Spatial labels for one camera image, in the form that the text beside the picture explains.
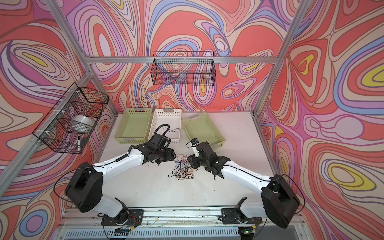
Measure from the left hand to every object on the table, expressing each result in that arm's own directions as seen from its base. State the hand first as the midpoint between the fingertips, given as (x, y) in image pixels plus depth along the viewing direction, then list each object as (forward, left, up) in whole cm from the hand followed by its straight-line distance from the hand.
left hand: (175, 155), depth 87 cm
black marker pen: (-3, +45, +17) cm, 49 cm away
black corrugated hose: (+3, +5, +24) cm, 25 cm away
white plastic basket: (+37, +7, -6) cm, 38 cm away
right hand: (-3, -10, +1) cm, 11 cm away
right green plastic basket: (+28, -16, -8) cm, 34 cm away
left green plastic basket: (+28, +34, -8) cm, 45 cm away
